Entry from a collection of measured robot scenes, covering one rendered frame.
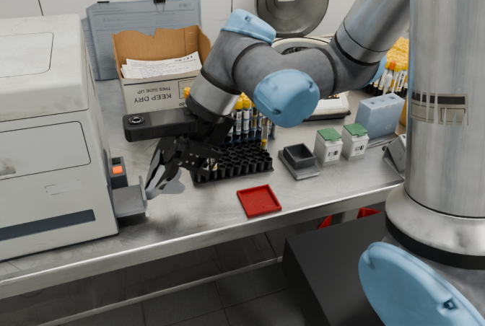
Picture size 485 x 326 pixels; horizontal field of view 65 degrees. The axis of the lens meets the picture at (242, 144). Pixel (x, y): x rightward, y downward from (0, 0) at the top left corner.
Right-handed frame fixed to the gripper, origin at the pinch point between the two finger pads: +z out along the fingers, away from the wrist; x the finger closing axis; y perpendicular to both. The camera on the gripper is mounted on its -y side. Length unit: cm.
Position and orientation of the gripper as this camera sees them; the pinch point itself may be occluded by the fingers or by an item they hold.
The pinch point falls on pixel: (146, 192)
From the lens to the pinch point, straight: 71.2
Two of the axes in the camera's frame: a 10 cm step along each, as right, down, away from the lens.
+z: -5.0, 7.8, 3.7
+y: 8.0, 2.5, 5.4
